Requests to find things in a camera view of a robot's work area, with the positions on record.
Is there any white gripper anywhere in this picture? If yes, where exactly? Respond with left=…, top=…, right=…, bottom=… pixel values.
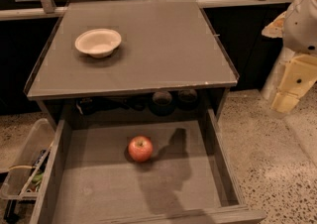
left=262, top=0, right=317, bottom=113

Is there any red apple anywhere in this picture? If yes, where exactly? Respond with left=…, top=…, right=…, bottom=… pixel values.
left=128, top=136, right=154, bottom=163

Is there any grey cabinet with counter top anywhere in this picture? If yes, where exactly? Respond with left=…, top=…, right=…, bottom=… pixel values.
left=25, top=1, right=238, bottom=112

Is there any open grey top drawer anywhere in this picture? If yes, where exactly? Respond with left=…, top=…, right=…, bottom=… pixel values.
left=30, top=109, right=266, bottom=224

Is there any dark round can right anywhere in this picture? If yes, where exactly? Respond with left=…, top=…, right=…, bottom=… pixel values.
left=177, top=89, right=198, bottom=103

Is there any dark round can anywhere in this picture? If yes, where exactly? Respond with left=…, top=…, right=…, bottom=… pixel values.
left=152, top=91, right=172, bottom=106
left=177, top=89, right=198, bottom=103

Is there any dark round can left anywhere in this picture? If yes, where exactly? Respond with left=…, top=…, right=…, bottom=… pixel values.
left=152, top=91, right=172, bottom=106

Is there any white paper bowl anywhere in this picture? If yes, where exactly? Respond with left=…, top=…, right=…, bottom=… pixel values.
left=74, top=29, right=122, bottom=58

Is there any clear plastic storage bin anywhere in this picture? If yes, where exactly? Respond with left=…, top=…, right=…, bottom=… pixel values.
left=0, top=119, right=54, bottom=200

